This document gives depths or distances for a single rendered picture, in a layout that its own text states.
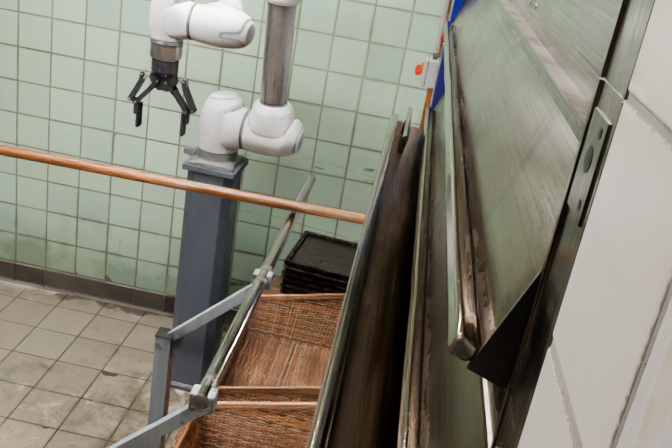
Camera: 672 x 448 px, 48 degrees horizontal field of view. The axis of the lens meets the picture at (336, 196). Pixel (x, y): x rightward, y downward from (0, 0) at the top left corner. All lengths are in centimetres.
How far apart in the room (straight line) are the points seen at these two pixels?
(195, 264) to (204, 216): 21
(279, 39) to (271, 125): 32
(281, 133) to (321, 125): 58
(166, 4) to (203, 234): 112
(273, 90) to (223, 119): 23
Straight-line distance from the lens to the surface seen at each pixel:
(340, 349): 108
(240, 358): 254
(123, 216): 374
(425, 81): 290
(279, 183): 345
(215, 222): 297
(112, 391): 336
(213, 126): 286
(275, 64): 271
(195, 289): 312
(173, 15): 215
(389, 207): 167
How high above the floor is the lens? 201
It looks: 21 degrees down
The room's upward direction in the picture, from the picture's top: 10 degrees clockwise
